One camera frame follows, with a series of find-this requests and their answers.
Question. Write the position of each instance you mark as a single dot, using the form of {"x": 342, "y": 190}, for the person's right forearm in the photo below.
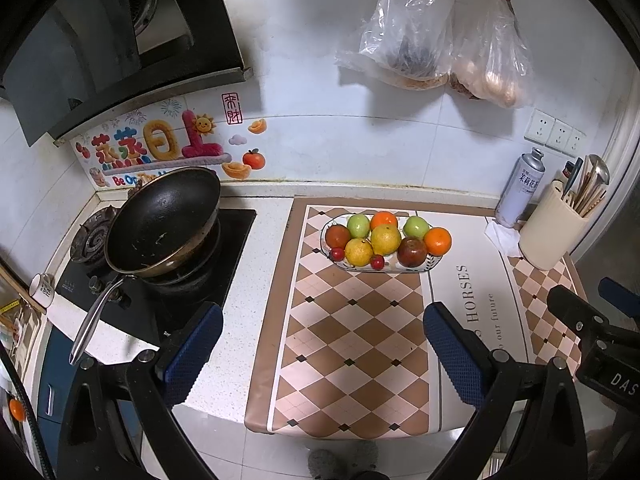
{"x": 600, "y": 442}

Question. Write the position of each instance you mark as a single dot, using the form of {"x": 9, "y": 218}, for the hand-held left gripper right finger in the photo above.
{"x": 455, "y": 347}

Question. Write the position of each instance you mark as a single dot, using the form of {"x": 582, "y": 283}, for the small red cherry tomato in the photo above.
{"x": 377, "y": 261}
{"x": 337, "y": 254}

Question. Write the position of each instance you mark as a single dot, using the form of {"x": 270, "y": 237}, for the white wall socket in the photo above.
{"x": 539, "y": 125}
{"x": 576, "y": 141}
{"x": 559, "y": 135}

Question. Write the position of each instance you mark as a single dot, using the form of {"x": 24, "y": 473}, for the metal spoons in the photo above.
{"x": 596, "y": 167}

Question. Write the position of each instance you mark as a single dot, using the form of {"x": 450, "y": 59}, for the black gas stove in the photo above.
{"x": 235, "y": 232}

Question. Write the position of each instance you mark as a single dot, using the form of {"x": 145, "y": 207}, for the colourful wall sticker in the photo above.
{"x": 150, "y": 140}

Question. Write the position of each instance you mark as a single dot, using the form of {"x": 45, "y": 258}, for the red-orange round fruit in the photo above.
{"x": 337, "y": 235}

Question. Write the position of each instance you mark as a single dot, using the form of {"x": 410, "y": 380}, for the black wok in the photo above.
{"x": 160, "y": 215}

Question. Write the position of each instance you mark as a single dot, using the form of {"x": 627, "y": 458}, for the orange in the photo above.
{"x": 437, "y": 241}
{"x": 384, "y": 219}

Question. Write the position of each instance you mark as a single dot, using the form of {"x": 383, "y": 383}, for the green apple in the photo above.
{"x": 358, "y": 225}
{"x": 416, "y": 226}

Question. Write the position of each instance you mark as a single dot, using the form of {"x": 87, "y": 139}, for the cream utensil holder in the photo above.
{"x": 547, "y": 230}

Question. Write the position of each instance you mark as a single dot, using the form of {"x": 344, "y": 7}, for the checkered table mat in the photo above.
{"x": 350, "y": 340}

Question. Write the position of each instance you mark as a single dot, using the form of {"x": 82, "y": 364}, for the black range hood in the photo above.
{"x": 75, "y": 45}

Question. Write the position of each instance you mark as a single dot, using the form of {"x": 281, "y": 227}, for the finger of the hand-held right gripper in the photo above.
{"x": 570, "y": 305}
{"x": 620, "y": 296}

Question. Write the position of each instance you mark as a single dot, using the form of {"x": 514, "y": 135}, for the floral print oval plate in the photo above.
{"x": 395, "y": 270}

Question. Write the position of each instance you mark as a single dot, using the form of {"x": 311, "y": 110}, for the white cup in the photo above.
{"x": 41, "y": 290}

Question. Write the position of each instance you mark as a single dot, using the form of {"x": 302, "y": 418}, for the grey spray can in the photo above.
{"x": 520, "y": 185}

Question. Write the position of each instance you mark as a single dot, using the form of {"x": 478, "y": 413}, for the grey slipper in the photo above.
{"x": 340, "y": 462}

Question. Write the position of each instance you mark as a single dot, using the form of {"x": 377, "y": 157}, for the dark red apple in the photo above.
{"x": 412, "y": 252}

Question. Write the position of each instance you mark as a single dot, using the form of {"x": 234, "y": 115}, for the bundle of chopsticks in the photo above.
{"x": 584, "y": 201}

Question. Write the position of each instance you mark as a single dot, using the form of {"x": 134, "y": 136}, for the white tissue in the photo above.
{"x": 500, "y": 237}

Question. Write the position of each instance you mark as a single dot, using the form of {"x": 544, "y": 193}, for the clear plastic bag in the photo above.
{"x": 495, "y": 55}
{"x": 405, "y": 30}

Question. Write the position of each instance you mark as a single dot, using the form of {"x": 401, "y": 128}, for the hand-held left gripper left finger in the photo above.
{"x": 195, "y": 355}

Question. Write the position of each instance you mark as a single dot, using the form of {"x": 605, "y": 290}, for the blue cabinet drawer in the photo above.
{"x": 50, "y": 375}

